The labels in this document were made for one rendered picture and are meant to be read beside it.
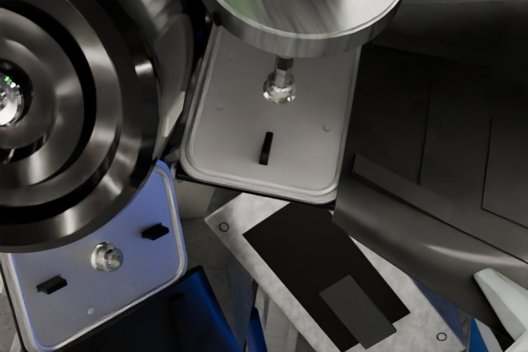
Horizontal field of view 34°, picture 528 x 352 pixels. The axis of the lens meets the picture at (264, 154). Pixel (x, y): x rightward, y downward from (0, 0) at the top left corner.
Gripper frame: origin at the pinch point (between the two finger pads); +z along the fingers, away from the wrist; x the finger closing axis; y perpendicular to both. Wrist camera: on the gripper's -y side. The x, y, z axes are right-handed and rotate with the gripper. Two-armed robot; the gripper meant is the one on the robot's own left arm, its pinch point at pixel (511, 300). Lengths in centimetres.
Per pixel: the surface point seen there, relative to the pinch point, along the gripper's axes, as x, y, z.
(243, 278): 26.1, 6.5, 13.0
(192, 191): 24.4, 7.1, 19.8
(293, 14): -10.2, 4.6, 9.0
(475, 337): 105, -28, 11
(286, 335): 112, -3, 26
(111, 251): 3.9, 13.0, 10.1
